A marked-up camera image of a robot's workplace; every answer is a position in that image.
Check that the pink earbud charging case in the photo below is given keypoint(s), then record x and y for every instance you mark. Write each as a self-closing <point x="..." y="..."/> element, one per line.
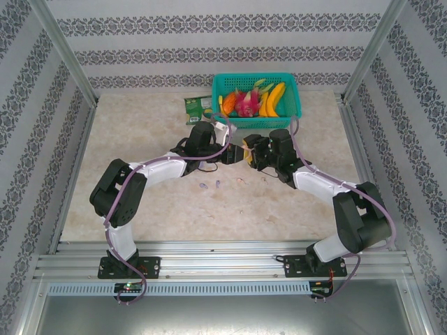
<point x="247" y="149"/>

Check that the teal plastic basket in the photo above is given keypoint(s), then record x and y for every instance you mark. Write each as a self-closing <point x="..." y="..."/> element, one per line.
<point x="290" y="104"/>

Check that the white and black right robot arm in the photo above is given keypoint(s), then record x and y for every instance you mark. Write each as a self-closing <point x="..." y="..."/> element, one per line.
<point x="314" y="183"/>

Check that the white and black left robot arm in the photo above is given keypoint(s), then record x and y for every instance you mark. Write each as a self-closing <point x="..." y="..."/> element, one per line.
<point x="160" y="171"/>

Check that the green snack packet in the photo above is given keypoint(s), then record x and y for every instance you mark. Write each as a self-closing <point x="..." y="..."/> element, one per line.
<point x="197" y="108"/>

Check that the pink toy dragon fruit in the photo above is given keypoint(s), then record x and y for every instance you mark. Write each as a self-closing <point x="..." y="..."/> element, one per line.
<point x="246" y="104"/>

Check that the yellow toy banana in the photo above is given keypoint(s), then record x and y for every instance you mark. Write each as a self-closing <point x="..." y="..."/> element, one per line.
<point x="276" y="97"/>
<point x="263" y="104"/>

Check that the orange toy mango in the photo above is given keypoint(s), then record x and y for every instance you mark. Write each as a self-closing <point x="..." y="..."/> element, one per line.
<point x="228" y="103"/>

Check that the right controller circuit board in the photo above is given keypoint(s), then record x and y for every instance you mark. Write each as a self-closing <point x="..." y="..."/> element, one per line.
<point x="321" y="291"/>

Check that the controller circuit board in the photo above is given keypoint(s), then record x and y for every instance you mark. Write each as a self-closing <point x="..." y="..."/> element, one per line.
<point x="321" y="291"/>
<point x="129" y="287"/>

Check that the left controller circuit board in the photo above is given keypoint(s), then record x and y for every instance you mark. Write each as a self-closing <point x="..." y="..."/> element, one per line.
<point x="129" y="287"/>

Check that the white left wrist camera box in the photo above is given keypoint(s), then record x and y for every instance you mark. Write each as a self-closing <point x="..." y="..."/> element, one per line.
<point x="220" y="130"/>

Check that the black corner bracket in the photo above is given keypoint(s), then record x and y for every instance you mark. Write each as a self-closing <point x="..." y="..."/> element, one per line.
<point x="339" y="98"/>

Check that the aluminium right side rail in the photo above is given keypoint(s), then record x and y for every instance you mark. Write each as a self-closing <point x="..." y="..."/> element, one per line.
<point x="366" y="174"/>

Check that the aluminium mounting rail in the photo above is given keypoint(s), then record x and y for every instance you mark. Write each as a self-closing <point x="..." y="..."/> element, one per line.
<point x="227" y="261"/>

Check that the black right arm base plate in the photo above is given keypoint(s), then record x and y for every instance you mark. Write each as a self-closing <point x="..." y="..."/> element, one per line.
<point x="293" y="267"/>

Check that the aluminium left side rail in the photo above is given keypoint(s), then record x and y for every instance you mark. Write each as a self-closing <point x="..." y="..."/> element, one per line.
<point x="75" y="174"/>

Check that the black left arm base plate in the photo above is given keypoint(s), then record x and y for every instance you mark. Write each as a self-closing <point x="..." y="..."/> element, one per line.
<point x="153" y="267"/>

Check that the aluminium right frame post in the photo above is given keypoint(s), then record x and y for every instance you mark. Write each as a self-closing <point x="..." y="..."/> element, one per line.
<point x="373" y="45"/>

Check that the aluminium frame post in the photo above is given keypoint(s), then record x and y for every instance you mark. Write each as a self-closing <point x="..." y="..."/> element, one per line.
<point x="63" y="45"/>
<point x="373" y="45"/>

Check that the aluminium left frame post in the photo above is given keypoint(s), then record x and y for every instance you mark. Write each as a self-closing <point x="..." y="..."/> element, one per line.
<point x="63" y="45"/>

